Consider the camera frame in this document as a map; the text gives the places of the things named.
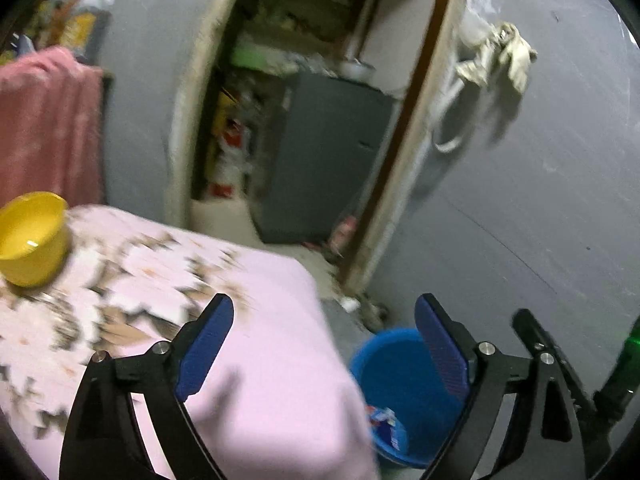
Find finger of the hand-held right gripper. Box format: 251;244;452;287
511;308;621;467

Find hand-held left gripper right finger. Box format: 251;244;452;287
414;292;587;480

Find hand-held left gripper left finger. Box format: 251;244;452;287
59;292;236;480

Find blue plastic bucket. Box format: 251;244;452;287
349;328;472;469

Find pink floral tablecloth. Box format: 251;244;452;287
0;204;382;480

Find blue and red wrapper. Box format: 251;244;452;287
367;406;409;454

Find red and white bag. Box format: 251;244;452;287
209;114;252;199

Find brown door jamb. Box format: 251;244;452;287
344;0;482;297

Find yellow bowl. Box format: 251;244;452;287
0;191;71;289

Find grey refrigerator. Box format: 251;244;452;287
248;70;402;246

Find white door jamb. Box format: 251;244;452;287
164;0;257;232

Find cream rubber gloves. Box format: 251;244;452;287
455;20;539;95

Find pink checked blanket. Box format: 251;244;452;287
0;45;107;207

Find metal pot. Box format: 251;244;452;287
337;57;377;81

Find yellow box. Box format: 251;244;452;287
59;12;97;52

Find cluttered storage shelf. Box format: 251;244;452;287
220;0;377;77

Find white hose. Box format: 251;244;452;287
432;59;477;154

